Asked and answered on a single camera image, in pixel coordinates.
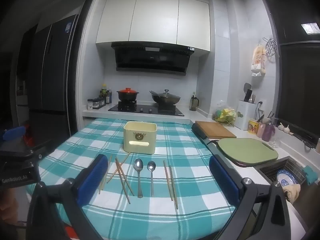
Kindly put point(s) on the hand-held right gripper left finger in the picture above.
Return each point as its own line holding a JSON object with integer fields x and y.
{"x": 91, "y": 180}

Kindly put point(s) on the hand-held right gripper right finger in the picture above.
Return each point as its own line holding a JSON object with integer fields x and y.
{"x": 223, "y": 177}

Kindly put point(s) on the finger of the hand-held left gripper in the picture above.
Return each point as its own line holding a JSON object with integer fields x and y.
{"x": 14, "y": 133}
{"x": 41, "y": 153}

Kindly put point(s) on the large metal spoon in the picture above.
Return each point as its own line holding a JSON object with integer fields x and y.
{"x": 138, "y": 165}

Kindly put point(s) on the small metal spoon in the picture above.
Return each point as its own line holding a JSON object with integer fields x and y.
{"x": 151, "y": 166}

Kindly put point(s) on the cream utensil holder box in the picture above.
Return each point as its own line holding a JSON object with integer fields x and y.
{"x": 145, "y": 135}

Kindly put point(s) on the person's left hand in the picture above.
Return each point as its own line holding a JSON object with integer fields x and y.
{"x": 10, "y": 202}

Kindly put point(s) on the red stool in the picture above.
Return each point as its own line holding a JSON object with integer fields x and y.
{"x": 28, "y": 136}

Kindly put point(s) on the green cutting board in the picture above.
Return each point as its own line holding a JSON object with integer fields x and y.
{"x": 247, "y": 150}

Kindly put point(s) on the wooden cutting board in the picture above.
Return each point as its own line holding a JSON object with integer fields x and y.
{"x": 215, "y": 130}

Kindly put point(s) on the steel kitchen sink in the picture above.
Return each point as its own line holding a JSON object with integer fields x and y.
{"x": 275, "y": 166}

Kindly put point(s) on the dark grey tray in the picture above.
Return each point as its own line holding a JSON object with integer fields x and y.
{"x": 198, "y": 131}

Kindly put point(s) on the yellow printed mug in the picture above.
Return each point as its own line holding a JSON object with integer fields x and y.
{"x": 253, "y": 127}

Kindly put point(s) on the pink cup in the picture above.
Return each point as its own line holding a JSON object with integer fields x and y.
{"x": 260, "y": 131}

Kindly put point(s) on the teal checked tablecloth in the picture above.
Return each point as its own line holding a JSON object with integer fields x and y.
{"x": 175, "y": 142}

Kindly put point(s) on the plastic bag of yellow cloths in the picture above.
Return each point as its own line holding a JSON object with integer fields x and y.
{"x": 225, "y": 115}

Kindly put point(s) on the blue patterned plate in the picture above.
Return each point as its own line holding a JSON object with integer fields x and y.
{"x": 286, "y": 178}

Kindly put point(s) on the purple soap bottle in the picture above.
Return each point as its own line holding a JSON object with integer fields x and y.
{"x": 268, "y": 132}

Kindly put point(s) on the clear drinking glass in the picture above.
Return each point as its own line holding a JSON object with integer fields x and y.
{"x": 275, "y": 140}

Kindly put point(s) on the dark refrigerator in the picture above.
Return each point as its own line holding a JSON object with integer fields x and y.
{"x": 52, "y": 80}

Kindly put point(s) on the white knife holder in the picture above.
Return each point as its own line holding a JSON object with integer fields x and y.
{"x": 246, "y": 116}

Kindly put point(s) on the beige rag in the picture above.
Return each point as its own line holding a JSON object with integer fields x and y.
{"x": 292, "y": 192}

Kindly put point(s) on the garlic bulbs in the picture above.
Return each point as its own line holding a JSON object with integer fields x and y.
{"x": 284, "y": 128}

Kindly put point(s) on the dark green water jug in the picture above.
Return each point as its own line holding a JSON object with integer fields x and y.
{"x": 193, "y": 103}

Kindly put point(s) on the dark sauce bottle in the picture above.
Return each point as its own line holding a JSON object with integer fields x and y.
{"x": 108, "y": 97}

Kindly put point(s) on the teal hanging cloth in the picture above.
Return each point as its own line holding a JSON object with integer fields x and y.
{"x": 310, "y": 175}

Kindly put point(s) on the yellow-capped sauce bottle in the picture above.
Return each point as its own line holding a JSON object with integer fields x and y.
{"x": 103, "y": 91}

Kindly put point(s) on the black gas cooktop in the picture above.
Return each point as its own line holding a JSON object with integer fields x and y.
{"x": 147, "y": 110}

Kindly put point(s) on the black clay pot red lid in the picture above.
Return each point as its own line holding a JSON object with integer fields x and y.
{"x": 128, "y": 95}

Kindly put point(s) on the grey spatula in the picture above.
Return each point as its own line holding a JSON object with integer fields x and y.
{"x": 246, "y": 87}

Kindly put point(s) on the black wok with lid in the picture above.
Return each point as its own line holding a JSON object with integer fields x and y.
{"x": 166, "y": 99}

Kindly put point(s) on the dark window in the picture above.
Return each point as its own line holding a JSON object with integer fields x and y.
{"x": 297, "y": 85}

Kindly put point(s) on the hanging food bag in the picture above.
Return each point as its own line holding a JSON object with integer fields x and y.
{"x": 258, "y": 60}

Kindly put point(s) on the black range hood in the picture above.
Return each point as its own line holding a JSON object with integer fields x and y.
{"x": 152, "y": 60}

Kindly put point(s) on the metal steamer rack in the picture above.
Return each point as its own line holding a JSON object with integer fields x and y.
{"x": 271, "y": 46}

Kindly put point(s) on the wall socket with plug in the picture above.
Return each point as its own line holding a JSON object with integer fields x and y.
{"x": 260, "y": 105}

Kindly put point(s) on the white wall cabinet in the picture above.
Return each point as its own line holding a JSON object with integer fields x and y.
{"x": 155, "y": 17}

